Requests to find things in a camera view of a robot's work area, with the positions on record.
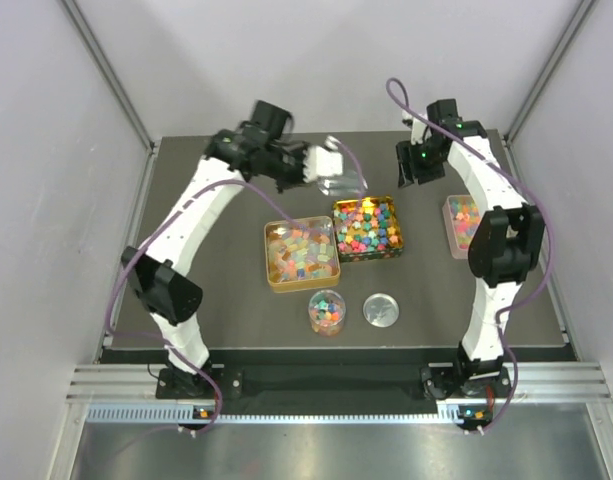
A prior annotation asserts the pink candy tin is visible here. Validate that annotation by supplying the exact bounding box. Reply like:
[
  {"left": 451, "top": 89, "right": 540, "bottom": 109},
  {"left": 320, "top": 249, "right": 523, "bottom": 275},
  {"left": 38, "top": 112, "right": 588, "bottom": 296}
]
[{"left": 442, "top": 195, "right": 480, "bottom": 260}]

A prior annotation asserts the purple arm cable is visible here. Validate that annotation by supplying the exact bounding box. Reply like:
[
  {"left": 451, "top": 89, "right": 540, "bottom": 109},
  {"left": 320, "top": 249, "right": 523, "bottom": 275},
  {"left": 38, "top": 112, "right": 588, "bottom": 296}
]
[
  {"left": 103, "top": 139, "right": 368, "bottom": 437},
  {"left": 385, "top": 76, "right": 556, "bottom": 435}
]

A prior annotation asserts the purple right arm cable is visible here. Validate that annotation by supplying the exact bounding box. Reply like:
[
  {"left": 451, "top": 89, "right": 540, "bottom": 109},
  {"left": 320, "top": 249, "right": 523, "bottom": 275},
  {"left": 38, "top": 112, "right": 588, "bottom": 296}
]
[{"left": 385, "top": 76, "right": 556, "bottom": 435}]

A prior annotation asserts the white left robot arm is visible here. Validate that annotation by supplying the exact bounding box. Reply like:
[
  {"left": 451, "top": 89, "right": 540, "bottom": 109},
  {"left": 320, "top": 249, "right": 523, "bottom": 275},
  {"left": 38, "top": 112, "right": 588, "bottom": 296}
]
[{"left": 121, "top": 100, "right": 308, "bottom": 397}]

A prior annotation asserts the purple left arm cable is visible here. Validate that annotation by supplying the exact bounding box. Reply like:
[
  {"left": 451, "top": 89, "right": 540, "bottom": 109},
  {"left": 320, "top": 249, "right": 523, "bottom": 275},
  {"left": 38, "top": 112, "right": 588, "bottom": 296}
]
[{"left": 103, "top": 139, "right": 368, "bottom": 437}]

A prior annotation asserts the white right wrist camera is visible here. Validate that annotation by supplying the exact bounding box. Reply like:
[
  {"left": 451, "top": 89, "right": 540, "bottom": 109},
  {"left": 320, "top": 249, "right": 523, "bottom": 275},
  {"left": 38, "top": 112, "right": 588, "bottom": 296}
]
[{"left": 402, "top": 110, "right": 427, "bottom": 145}]

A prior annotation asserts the clear glass jar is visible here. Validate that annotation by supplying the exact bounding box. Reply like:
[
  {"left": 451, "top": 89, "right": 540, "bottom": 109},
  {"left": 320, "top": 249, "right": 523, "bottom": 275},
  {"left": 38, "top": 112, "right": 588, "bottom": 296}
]
[{"left": 308, "top": 289, "right": 346, "bottom": 337}]

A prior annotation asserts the gold popsicle candy tin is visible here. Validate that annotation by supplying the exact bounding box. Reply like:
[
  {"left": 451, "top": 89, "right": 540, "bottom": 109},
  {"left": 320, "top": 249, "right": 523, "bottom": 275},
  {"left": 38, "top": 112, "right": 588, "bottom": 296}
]
[{"left": 264, "top": 216, "right": 341, "bottom": 293}]

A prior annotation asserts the aluminium frame rail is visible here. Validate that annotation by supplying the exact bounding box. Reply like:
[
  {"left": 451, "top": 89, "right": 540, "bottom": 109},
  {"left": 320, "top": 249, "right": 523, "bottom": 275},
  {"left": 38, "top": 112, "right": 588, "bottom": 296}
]
[{"left": 66, "top": 362, "right": 611, "bottom": 404}]

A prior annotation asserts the dark green star candy tin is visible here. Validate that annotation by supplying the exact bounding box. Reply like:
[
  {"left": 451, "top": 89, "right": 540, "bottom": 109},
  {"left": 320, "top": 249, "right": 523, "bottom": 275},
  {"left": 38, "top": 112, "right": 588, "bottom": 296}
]
[{"left": 332, "top": 196, "right": 404, "bottom": 263}]

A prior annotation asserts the grey slotted cable duct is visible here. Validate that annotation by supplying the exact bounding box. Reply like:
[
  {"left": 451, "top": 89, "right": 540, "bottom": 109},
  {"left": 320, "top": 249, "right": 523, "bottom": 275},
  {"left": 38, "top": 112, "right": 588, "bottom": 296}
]
[{"left": 86, "top": 404, "right": 484, "bottom": 425}]

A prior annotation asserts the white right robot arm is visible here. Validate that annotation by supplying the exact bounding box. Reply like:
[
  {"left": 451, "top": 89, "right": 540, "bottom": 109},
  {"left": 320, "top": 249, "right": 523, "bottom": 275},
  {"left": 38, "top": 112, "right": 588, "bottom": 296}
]
[{"left": 396, "top": 99, "right": 545, "bottom": 399}]

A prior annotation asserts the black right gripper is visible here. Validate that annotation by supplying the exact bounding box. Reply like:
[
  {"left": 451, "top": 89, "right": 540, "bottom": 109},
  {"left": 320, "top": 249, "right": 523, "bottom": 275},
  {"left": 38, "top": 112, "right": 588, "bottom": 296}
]
[{"left": 396, "top": 137, "right": 444, "bottom": 190}]

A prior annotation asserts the round silver jar lid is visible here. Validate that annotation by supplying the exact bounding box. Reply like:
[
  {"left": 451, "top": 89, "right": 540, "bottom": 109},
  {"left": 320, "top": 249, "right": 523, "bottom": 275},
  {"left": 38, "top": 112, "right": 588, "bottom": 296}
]
[{"left": 362, "top": 293, "right": 400, "bottom": 328}]

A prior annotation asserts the silver metal scoop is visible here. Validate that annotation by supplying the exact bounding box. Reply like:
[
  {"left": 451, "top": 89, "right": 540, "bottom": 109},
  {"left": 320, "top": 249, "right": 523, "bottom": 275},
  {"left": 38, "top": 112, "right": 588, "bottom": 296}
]
[{"left": 316, "top": 170, "right": 367, "bottom": 198}]

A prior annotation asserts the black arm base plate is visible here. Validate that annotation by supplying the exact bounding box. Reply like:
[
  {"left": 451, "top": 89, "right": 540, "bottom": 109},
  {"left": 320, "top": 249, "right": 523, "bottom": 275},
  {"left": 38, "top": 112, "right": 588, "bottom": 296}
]
[{"left": 154, "top": 363, "right": 513, "bottom": 401}]

